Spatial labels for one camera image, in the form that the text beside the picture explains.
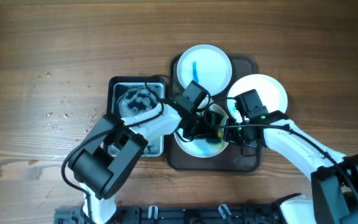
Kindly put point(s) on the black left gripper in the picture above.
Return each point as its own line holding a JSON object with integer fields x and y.
{"x": 206, "y": 133}

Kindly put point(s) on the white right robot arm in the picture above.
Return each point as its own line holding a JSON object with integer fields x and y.
{"x": 333, "y": 175}

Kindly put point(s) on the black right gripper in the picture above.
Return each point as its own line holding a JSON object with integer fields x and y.
{"x": 230, "y": 135}

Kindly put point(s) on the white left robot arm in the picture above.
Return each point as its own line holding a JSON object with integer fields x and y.
{"x": 101, "y": 164}

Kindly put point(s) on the green yellow sponge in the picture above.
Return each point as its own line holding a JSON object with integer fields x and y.
{"x": 215, "y": 136}

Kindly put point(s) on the black soapy water tub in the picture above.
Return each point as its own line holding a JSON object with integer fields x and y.
{"x": 130, "y": 96}

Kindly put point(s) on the dark brown serving tray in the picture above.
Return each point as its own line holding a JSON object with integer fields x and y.
{"x": 234, "y": 158}

